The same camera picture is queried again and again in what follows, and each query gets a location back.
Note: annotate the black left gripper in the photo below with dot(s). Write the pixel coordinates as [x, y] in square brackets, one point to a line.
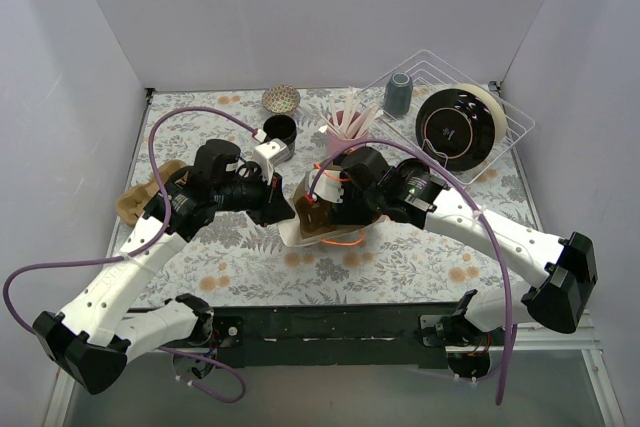
[270, 198]

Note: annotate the brown paper gift bag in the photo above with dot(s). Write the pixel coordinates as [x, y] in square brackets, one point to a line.
[337, 210]

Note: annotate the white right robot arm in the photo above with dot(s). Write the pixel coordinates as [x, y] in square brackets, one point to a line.
[557, 274]

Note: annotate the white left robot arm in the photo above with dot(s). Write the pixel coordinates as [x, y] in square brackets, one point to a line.
[92, 338]

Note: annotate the black round plate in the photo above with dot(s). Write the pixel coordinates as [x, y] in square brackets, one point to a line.
[455, 128]

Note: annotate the floral patterned table mat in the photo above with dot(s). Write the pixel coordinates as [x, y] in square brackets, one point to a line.
[234, 262]

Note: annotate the stack of black cups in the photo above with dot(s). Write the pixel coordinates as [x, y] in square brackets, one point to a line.
[282, 127]

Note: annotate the pink cylindrical holder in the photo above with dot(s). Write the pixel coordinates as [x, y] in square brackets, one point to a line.
[333, 142]

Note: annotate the wrapped straw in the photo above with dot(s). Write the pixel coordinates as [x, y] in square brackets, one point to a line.
[328, 127]
[334, 116]
[365, 121]
[351, 103]

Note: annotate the teal ceramic cup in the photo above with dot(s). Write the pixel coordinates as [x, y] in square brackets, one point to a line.
[398, 94]

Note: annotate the small patterned bowl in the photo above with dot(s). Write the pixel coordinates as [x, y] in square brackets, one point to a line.
[281, 99]

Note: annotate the cream round plate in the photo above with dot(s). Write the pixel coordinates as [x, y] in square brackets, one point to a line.
[493, 106]

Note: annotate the cardboard cup carrier tray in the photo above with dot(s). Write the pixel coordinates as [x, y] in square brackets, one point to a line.
[130, 205]

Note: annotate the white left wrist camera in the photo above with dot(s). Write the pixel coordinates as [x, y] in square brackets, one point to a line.
[269, 153]

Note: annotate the white wire dish rack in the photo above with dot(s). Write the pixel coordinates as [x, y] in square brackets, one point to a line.
[430, 74]

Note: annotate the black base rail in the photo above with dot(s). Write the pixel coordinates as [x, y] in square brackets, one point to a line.
[339, 334]

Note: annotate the aluminium frame rail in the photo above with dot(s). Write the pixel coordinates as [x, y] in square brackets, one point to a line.
[550, 383]

